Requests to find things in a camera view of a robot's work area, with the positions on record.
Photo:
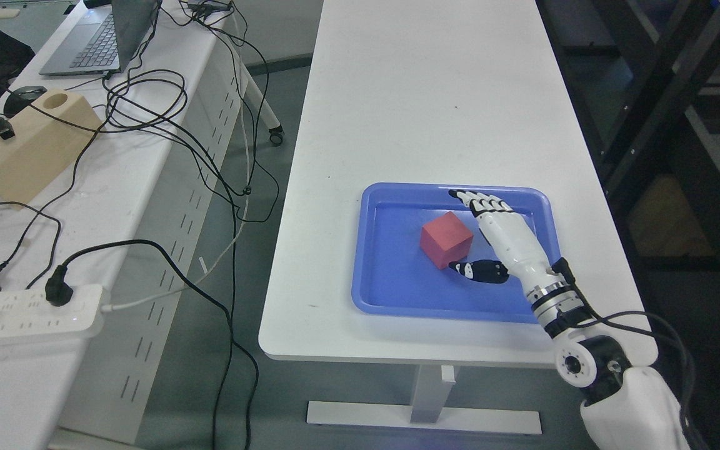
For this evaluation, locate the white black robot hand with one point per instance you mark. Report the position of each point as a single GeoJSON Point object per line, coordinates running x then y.
{"type": "Point", "coordinates": [513, 242]}

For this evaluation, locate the pink foam block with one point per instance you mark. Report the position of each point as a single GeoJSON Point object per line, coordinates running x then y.
{"type": "Point", "coordinates": [445, 239]}

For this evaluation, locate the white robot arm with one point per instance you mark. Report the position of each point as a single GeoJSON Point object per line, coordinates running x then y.
{"type": "Point", "coordinates": [625, 405]}

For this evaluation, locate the blue plastic tray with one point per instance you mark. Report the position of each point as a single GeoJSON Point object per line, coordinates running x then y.
{"type": "Point", "coordinates": [393, 276]}

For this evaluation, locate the black metal shelf right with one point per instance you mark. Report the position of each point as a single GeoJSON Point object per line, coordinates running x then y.
{"type": "Point", "coordinates": [644, 80]}

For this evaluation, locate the wooden block holder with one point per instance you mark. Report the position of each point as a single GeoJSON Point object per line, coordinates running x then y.
{"type": "Point", "coordinates": [49, 135]}

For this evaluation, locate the white narrow table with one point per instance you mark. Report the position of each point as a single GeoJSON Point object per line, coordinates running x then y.
{"type": "Point", "coordinates": [450, 93]}

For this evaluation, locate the silver laptop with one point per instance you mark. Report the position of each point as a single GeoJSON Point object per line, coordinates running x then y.
{"type": "Point", "coordinates": [104, 40]}

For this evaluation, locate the white power strip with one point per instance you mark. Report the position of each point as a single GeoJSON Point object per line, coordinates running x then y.
{"type": "Point", "coordinates": [27, 317]}

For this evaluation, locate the black computer mouse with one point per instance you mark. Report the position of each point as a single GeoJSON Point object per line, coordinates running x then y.
{"type": "Point", "coordinates": [21, 97]}

